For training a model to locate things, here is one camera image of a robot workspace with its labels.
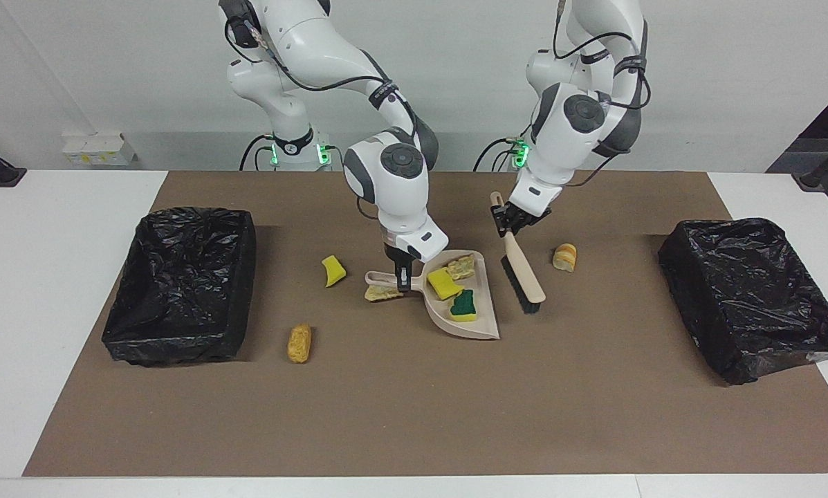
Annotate large yellow sponge piece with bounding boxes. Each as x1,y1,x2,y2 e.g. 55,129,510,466
427,268,464,301

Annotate beige hand brush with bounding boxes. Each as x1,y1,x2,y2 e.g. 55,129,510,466
490,192,547,315

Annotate green and yellow sponge piece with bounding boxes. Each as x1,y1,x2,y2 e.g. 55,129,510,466
450,289,479,323

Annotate small curved yellow sponge piece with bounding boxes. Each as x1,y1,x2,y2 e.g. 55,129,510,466
321,255,347,288

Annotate beige plastic dustpan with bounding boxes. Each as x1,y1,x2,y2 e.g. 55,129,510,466
365,250,502,341

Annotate brown bread roll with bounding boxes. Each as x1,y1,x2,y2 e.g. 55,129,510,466
287,324,313,365

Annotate black bag lined bin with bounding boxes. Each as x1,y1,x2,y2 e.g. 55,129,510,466
101,206,258,367
658,218,828,386

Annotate brown table mat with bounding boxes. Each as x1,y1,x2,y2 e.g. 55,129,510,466
23,171,828,478

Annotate black left base cable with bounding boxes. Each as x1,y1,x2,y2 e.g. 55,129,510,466
474,124,532,172

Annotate black base cable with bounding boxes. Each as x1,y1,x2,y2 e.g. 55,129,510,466
239,133,346,172
474,124,532,172

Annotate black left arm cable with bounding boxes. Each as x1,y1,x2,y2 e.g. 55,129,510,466
551,0,653,189

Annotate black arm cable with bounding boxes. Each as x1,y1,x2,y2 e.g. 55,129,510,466
551,0,653,189
223,14,428,222

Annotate black right base cable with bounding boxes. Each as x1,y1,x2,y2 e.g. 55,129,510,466
239,133,346,172

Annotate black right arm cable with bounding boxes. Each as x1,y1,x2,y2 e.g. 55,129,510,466
223,14,428,222

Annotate white wall socket box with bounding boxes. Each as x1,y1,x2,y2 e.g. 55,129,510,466
62,133,136,167

